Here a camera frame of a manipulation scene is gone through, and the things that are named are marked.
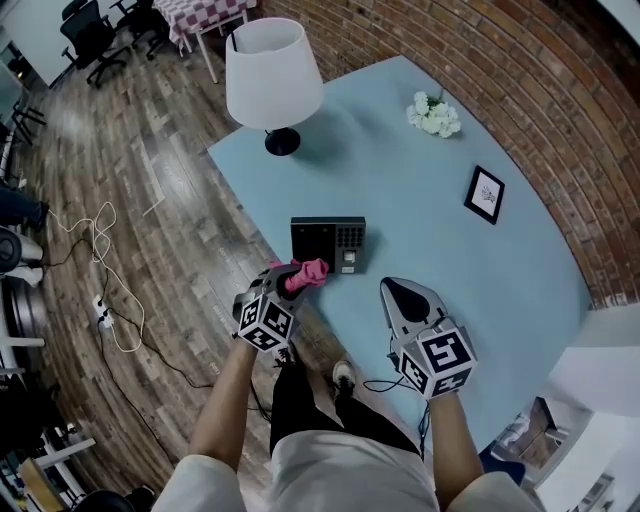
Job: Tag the black picture frame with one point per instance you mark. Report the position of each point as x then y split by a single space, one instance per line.
484 194

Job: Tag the checkered cloth table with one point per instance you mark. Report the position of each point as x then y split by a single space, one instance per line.
200 15

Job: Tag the person's black trousers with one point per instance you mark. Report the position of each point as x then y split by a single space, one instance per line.
295 410

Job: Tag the person's shoe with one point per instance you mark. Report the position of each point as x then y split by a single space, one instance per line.
344 377
284 356

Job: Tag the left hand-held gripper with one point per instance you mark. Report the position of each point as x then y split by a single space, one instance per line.
265 322

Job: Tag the person's beige shirt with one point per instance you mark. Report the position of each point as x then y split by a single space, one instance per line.
350 475

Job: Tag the white shade table lamp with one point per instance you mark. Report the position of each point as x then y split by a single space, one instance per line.
270 75

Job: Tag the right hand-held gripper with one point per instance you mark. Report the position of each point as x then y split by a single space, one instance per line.
435 360

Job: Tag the person's right forearm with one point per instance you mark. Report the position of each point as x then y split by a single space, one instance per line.
452 440

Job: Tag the person's left forearm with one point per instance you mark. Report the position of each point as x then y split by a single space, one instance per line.
220 405

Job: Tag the white flower bunch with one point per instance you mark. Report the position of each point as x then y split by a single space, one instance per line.
432 117

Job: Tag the pink cloth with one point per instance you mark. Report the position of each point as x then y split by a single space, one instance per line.
312 272

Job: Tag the person's left shoe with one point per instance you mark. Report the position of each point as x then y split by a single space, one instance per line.
284 356

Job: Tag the black office chair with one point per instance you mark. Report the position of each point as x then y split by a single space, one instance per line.
145 25
92 35

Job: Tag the black step stool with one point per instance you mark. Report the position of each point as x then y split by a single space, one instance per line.
27 117

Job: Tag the black keypad device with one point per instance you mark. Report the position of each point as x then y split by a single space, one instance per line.
312 240

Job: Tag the person's right shoe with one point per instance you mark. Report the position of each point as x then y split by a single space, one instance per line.
344 377

